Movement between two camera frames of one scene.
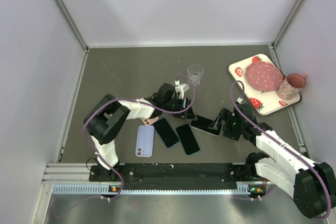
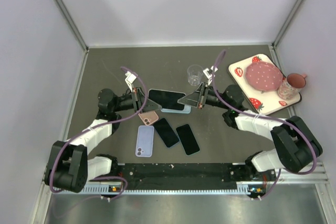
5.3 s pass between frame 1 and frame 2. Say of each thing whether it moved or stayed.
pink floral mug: stayed
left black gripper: moved
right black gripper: moved
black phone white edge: moved
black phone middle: stayed
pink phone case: stayed
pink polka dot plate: stayed
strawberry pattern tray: stayed
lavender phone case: stayed
